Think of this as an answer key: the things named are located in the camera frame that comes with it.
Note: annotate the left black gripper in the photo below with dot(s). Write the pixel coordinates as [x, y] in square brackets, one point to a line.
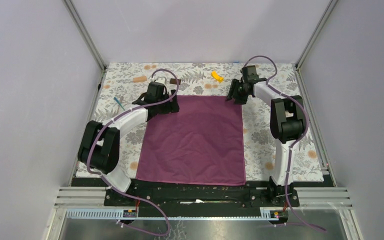
[170, 107]

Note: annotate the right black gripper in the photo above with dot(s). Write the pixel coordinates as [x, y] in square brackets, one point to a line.
[233, 92]

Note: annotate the purple cloth napkin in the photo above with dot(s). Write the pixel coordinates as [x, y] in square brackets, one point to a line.
[202, 144]

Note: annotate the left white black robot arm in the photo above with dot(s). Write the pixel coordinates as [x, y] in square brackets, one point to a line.
[100, 145]

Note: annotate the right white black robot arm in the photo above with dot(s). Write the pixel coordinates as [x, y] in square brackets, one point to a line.
[288, 125]

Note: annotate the yellow toy piece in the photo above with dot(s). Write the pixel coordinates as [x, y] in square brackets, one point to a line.
[217, 77]

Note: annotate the brown toy block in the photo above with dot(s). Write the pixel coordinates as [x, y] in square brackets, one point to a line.
[173, 81]

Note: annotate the orange toy block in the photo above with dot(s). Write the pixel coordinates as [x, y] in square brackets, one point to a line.
[139, 79]

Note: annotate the floral patterned table mat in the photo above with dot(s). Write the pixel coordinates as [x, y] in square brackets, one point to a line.
[259, 144]

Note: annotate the right aluminium frame post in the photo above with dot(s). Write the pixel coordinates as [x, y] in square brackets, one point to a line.
[314, 36]

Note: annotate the aluminium frame post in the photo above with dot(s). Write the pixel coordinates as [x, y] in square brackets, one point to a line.
[84, 33]
[314, 36]

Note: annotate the left aluminium frame post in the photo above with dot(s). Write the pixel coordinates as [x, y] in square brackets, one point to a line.
[84, 33]

